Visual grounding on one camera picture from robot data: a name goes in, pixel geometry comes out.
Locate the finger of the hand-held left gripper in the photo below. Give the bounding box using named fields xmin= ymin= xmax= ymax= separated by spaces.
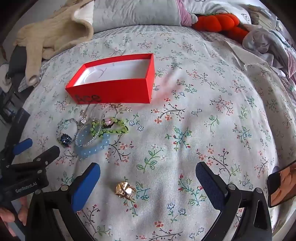
xmin=0 ymin=138 xmax=33 ymax=163
xmin=9 ymin=146 xmax=61 ymax=178

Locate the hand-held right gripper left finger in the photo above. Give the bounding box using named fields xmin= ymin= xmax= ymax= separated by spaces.
xmin=27 ymin=162 xmax=101 ymax=241

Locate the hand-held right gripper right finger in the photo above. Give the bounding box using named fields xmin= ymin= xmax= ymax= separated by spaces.
xmin=195 ymin=161 xmax=272 ymax=241

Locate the dark blue flower bracelet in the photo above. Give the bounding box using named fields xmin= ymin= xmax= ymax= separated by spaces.
xmin=56 ymin=118 xmax=78 ymax=148

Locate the clear crystal bead bracelet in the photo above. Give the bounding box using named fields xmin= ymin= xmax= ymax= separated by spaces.
xmin=74 ymin=120 xmax=109 ymax=147

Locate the gold hair clip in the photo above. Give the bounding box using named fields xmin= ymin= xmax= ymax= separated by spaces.
xmin=115 ymin=181 xmax=137 ymax=200

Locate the light blue bead bracelet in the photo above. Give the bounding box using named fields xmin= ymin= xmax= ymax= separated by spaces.
xmin=75 ymin=128 xmax=111 ymax=158

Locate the green bead bracelet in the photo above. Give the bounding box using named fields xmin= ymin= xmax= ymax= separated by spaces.
xmin=91 ymin=117 xmax=129 ymax=137

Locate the red cardboard box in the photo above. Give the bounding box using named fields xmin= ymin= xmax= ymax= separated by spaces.
xmin=65 ymin=53 xmax=155 ymax=104

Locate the person's left hand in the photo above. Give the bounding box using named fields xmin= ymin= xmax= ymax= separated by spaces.
xmin=0 ymin=199 xmax=29 ymax=238

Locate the black chair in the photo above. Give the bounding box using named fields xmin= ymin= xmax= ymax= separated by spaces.
xmin=0 ymin=88 xmax=23 ymax=116

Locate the floral bedsheet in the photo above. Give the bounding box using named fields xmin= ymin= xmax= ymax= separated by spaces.
xmin=18 ymin=23 xmax=296 ymax=241

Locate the smartphone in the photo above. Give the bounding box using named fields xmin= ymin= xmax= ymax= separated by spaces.
xmin=267 ymin=160 xmax=296 ymax=208

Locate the white cloth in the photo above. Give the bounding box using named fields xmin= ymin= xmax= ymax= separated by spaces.
xmin=0 ymin=64 xmax=12 ymax=87

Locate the dark grey cloth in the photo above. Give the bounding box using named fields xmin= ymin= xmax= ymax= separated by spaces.
xmin=8 ymin=45 xmax=29 ymax=79

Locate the beige knit garment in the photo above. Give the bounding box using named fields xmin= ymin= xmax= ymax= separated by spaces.
xmin=13 ymin=0 xmax=94 ymax=84

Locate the grey crumpled cloth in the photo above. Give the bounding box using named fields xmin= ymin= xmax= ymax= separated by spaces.
xmin=242 ymin=23 xmax=296 ymax=77

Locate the orange plush pumpkin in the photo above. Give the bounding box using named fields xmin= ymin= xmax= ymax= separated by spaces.
xmin=191 ymin=13 xmax=250 ymax=41

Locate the grey pillow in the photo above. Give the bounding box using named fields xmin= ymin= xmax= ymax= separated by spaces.
xmin=92 ymin=0 xmax=183 ymax=33

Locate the pink striped cloth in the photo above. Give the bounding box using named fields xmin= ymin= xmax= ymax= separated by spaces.
xmin=176 ymin=0 xmax=198 ymax=27

